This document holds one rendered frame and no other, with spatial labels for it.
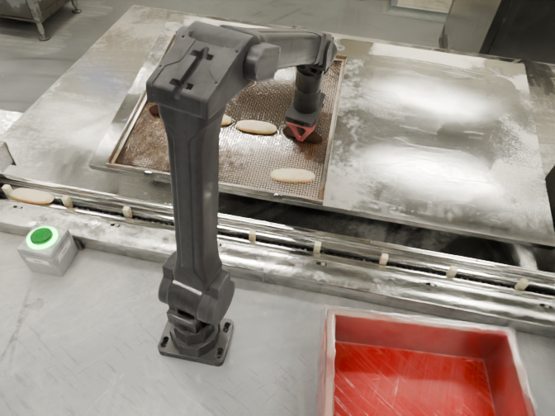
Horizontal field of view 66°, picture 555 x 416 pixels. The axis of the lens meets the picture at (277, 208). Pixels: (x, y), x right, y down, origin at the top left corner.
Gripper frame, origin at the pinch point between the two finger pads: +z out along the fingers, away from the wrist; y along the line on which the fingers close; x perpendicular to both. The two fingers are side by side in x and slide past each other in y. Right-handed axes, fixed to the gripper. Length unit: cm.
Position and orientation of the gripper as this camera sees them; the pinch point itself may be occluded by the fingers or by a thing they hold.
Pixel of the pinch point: (302, 132)
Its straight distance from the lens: 106.2
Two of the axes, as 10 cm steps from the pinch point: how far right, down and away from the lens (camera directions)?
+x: -9.4, -3.1, 1.6
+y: 3.5, -7.8, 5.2
